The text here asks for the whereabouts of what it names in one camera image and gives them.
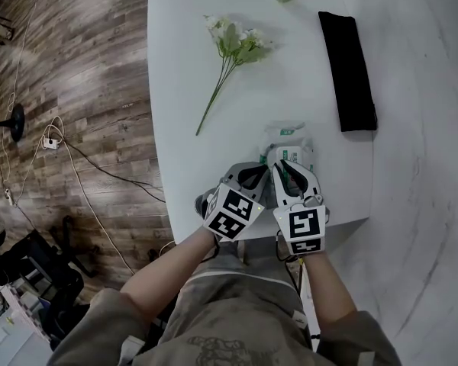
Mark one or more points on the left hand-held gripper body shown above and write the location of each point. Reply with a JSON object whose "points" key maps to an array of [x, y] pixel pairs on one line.
{"points": [[229, 214]]}

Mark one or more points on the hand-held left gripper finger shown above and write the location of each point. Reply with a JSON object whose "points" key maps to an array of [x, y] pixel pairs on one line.
{"points": [[239, 169], [262, 183]]}

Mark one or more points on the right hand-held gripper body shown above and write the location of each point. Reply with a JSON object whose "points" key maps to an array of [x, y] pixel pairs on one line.
{"points": [[304, 227]]}

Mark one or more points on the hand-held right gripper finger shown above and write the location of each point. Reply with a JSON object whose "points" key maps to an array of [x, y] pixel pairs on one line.
{"points": [[280, 185], [304, 177]]}

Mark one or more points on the white wet wipes pack lid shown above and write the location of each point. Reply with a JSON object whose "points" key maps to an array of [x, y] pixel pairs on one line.
{"points": [[295, 155]]}

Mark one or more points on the white green wet wipes pack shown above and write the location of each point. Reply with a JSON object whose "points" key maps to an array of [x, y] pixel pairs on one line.
{"points": [[286, 139]]}

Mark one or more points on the person's left forearm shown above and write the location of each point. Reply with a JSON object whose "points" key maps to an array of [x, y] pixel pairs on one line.
{"points": [[168, 273]]}

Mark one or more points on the person's right forearm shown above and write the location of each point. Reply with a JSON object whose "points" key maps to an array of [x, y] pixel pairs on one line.
{"points": [[328, 284]]}

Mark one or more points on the person's grey printed clothing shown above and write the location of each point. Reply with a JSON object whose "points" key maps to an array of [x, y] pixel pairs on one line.
{"points": [[233, 318]]}

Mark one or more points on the black fabric pouch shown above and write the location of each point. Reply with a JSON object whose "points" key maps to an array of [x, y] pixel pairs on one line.
{"points": [[351, 71]]}

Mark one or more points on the white artificial flower bunch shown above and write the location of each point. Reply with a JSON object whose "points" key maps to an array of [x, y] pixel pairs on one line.
{"points": [[234, 46]]}

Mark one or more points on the white power strip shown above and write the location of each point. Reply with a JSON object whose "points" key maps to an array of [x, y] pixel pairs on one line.
{"points": [[50, 142]]}

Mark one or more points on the black office chair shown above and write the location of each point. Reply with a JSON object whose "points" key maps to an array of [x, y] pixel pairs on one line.
{"points": [[42, 265]]}

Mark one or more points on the black round stand base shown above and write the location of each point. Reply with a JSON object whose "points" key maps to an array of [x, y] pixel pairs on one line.
{"points": [[17, 122]]}

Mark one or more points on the white storage cabinet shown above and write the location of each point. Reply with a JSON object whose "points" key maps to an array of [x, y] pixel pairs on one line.
{"points": [[11, 330]]}

